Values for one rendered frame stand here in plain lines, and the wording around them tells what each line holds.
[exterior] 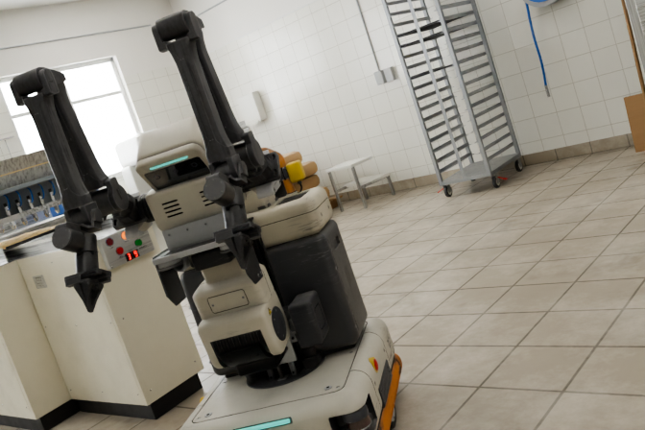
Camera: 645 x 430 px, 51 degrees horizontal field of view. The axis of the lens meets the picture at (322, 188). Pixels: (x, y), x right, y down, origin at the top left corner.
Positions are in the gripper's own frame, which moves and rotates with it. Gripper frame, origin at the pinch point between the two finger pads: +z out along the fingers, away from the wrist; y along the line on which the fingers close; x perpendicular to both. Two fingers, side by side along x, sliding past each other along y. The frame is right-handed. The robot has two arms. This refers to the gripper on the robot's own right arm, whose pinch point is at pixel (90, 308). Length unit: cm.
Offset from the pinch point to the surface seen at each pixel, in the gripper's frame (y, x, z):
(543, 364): 103, 104, 32
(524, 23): 163, 380, -244
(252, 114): -135, 518, -317
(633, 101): 215, 365, -145
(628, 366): 128, 92, 38
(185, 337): -48, 137, -13
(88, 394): -105, 141, 1
